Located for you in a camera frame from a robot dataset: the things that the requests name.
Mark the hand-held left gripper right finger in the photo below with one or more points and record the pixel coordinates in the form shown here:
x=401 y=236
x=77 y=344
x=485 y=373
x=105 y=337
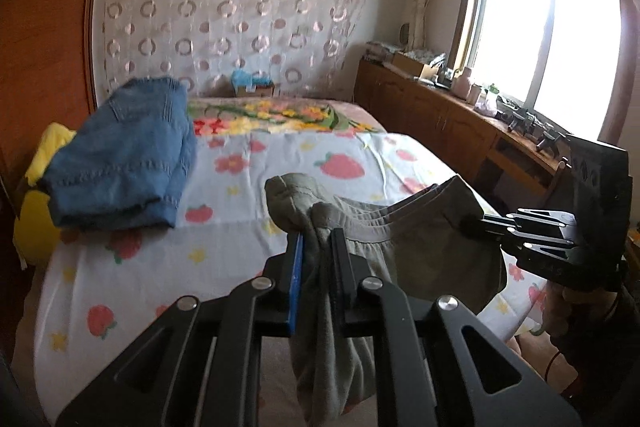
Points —
x=339 y=277

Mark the dark oval wall object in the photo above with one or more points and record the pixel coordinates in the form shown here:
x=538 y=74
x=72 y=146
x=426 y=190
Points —
x=405 y=33

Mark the pink bottle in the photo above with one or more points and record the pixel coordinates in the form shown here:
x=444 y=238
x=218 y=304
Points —
x=467 y=84

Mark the wooden frame window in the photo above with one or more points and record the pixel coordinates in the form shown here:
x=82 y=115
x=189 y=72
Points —
x=525 y=32

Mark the grey clutter pile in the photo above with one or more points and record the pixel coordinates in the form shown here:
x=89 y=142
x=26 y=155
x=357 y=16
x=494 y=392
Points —
x=385 y=49

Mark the small cardboard box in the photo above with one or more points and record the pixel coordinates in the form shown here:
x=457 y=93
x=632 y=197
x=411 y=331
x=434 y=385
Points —
x=257 y=90

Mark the circle pattern sheer cloth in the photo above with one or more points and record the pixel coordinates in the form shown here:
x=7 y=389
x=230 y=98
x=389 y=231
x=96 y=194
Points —
x=225 y=7

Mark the open cardboard box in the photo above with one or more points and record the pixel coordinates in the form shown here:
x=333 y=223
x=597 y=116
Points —
x=415 y=66

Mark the black clamp tools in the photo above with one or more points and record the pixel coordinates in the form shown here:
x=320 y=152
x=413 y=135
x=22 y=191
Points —
x=530 y=127

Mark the floral plush blanket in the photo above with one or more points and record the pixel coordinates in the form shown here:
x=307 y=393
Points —
x=280 y=112

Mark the white strawberry print sheet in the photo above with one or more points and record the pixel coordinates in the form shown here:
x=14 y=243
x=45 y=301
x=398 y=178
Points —
x=150 y=277

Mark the wooden headboard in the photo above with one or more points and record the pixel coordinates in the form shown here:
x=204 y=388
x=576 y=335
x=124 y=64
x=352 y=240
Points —
x=50 y=32

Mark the person's right hand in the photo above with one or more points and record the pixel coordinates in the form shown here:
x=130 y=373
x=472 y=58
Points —
x=559 y=312

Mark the grey-green pants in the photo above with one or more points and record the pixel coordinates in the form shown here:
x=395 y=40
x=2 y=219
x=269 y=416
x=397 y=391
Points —
x=430 y=247

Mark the yellow soft cushion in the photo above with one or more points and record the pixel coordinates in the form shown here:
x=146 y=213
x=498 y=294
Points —
x=35 y=232

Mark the person's right forearm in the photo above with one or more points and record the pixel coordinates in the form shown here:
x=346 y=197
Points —
x=610 y=357

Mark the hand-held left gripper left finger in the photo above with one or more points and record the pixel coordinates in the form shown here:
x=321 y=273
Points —
x=296 y=279

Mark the folded blue jeans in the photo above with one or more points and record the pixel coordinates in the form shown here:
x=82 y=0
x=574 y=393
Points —
x=120 y=157

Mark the long wooden cabinet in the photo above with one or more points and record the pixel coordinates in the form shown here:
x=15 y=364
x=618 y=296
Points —
x=425 y=117

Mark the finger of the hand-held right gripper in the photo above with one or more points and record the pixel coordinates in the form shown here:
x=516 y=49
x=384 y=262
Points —
x=530 y=244
x=545 y=219

